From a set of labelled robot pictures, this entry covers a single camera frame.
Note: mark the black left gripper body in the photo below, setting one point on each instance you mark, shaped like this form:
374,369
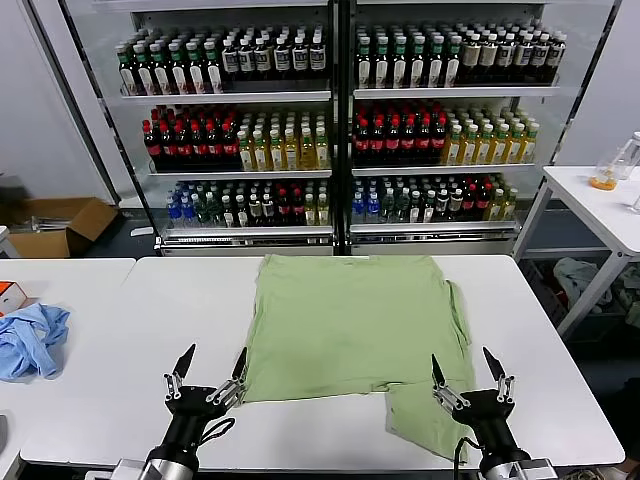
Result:
192,402

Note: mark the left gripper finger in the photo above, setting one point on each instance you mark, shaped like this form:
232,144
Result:
239,372
184,367

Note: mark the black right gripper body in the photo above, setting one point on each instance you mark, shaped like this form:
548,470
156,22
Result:
485,407

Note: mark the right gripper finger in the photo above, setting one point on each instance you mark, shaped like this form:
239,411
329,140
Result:
440,382
497,370

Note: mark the light green polo shirt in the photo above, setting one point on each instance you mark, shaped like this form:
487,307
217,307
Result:
350,325

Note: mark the dark storage crate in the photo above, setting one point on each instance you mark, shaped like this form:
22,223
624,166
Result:
542,290

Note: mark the pale grey crumpled cloth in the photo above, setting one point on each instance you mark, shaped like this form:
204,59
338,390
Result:
580,280

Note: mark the glass door beverage cabinet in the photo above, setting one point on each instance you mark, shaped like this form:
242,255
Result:
430,242
245,245

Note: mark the small white floor object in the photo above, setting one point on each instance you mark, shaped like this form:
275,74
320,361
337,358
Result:
141,231

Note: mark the greenish crumpled cloth pile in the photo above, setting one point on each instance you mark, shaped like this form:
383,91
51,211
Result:
631,295

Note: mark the blue label water bottle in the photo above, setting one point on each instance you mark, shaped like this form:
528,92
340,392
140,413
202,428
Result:
187,212
174,212
372,207
358,207

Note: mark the crumpled light blue shirt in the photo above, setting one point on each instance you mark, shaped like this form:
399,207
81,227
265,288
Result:
30,345

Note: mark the clear water bottle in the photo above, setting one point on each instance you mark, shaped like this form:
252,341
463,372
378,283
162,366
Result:
401,206
387,206
201,212
215,212

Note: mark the small white cap dark bottle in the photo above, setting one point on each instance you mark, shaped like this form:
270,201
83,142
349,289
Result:
242,212
255,210
228,212
442,202
455,202
268,210

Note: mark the small yellow tea bottle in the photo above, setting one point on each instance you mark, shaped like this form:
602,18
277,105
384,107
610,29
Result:
323,212
496,205
310,212
509,205

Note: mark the small red cap cola bottle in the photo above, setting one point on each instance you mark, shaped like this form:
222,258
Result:
283,210
482,202
297,210
469,202

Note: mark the small white label drink bottle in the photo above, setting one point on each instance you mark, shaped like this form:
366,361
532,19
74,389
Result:
429,207
415,207

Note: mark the orange and white box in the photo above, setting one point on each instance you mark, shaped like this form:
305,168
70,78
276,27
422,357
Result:
12,295

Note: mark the open brown cardboard box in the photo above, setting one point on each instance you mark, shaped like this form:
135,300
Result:
45,242

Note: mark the grey device edge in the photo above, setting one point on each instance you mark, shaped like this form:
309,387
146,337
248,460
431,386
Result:
3,431

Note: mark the white side table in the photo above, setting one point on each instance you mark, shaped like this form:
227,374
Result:
590,200

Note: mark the metal parts in carton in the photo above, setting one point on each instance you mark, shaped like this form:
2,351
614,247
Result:
35,223

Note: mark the glass beaker orange liquid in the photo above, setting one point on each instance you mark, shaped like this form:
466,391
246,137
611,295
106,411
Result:
602,180

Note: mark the small clear glass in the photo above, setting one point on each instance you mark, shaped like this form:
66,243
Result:
636,202

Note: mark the yellow juice bottle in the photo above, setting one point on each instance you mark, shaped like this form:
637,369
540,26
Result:
500,146
454,147
245,152
323,151
485,146
470,147
529,145
277,152
293,152
515,146
309,151
261,152

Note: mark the dark bulky object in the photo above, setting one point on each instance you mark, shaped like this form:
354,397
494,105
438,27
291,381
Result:
11,192

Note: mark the clear white cap bottle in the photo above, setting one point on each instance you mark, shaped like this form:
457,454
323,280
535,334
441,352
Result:
630,155

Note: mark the green cap dark tea bottle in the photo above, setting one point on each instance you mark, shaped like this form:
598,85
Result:
198,74
453,64
381,65
364,65
162,75
418,65
145,75
400,65
215,73
180,74
127,75
436,65

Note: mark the white cap navy label bottle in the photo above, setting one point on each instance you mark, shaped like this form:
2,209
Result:
317,58
247,60
300,59
263,60
282,59
523,54
230,60
540,54
556,53
506,55

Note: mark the white cap beige label bottle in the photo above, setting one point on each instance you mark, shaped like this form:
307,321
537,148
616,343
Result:
489,56
471,57

